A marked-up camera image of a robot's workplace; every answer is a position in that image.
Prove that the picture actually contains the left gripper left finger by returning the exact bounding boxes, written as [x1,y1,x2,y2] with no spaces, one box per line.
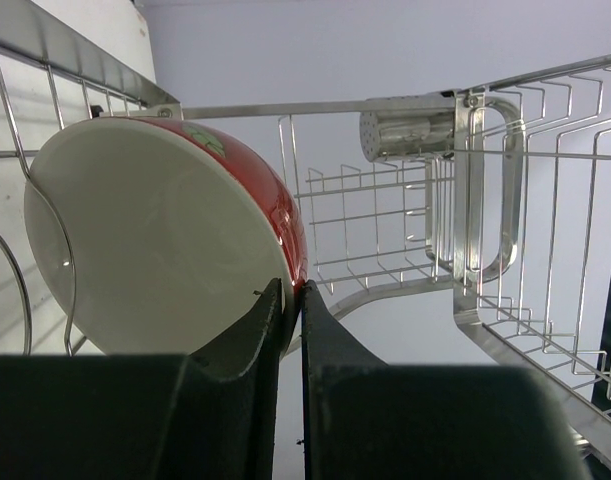
[0,280,283,479]

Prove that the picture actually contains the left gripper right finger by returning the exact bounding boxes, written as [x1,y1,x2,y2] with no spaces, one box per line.
[301,282,590,479]

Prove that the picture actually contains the dark red bowl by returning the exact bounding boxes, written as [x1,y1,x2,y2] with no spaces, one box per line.
[24,117,308,354]

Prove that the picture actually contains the steel two-tier dish rack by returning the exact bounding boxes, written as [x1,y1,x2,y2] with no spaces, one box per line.
[0,1,611,463]

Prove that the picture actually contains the steel utensil cup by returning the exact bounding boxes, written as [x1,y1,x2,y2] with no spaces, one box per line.
[359,93,456,162]

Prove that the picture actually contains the wire cutlery basket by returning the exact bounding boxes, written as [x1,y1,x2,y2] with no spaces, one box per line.
[277,113,454,298]

